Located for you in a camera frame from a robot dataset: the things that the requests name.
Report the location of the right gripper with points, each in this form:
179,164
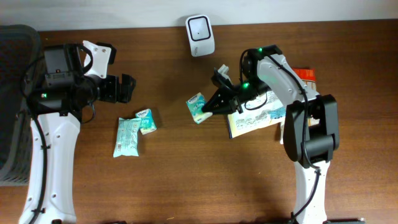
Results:
233,101

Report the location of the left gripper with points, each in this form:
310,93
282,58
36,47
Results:
112,88

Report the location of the teal tissue pack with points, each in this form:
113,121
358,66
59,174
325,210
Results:
147,122
195,105

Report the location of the cream snack bag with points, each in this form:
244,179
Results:
263,111

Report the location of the light teal wipes packet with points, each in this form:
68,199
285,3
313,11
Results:
127,137

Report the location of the orange pasta bag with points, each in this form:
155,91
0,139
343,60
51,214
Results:
308,77

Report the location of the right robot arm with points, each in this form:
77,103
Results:
311,133

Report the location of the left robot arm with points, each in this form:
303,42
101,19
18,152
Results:
75,77

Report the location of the grey plastic mesh basket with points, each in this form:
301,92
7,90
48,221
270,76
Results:
20,46

